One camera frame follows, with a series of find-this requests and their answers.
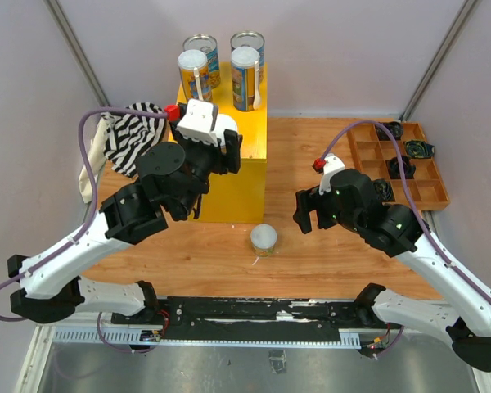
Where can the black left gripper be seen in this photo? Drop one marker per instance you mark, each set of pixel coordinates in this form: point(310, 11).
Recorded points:
point(233, 141)

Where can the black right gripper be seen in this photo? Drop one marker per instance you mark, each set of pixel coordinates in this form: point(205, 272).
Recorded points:
point(308, 200)

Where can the small yellow white-lid can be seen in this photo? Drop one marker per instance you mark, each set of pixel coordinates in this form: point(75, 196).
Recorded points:
point(222, 123)

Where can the yellow-green can clear lid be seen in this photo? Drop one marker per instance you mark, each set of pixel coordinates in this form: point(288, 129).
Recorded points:
point(263, 238)

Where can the purple-label can with spoon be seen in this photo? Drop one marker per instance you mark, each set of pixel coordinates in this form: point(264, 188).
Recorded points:
point(245, 79)

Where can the blue porridge can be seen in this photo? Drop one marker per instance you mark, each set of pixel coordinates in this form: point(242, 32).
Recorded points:
point(194, 74)

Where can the blue Progresso soup can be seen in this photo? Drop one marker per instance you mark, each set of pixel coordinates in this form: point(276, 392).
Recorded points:
point(209, 46)
point(250, 38)

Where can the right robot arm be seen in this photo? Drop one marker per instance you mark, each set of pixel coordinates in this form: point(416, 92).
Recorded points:
point(465, 325)

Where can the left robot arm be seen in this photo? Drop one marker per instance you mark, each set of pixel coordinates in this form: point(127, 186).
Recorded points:
point(171, 179)

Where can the yellow wooden cabinet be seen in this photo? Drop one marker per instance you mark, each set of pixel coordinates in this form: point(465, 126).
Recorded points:
point(239, 198)

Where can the dark rolled sock lower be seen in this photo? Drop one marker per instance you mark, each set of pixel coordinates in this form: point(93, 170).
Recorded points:
point(383, 190)

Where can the black orange rolled sock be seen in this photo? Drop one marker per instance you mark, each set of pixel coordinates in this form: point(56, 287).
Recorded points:
point(409, 168)

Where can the black white striped cloth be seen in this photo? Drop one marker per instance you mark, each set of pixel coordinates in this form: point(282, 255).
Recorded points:
point(128, 137)

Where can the black rolled sock top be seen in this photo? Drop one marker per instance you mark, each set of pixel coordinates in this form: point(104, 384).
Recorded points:
point(395, 128)

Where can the green patterned rolled sock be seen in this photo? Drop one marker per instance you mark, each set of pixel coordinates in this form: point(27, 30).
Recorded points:
point(418, 149)

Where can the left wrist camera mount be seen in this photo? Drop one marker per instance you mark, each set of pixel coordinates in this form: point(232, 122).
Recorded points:
point(197, 124)

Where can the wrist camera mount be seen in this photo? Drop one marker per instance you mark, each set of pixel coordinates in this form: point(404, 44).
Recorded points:
point(197, 124)
point(327, 167)

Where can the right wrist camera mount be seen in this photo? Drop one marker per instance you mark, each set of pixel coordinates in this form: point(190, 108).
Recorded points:
point(327, 167)

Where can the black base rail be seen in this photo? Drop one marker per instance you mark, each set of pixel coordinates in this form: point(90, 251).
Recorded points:
point(227, 319)

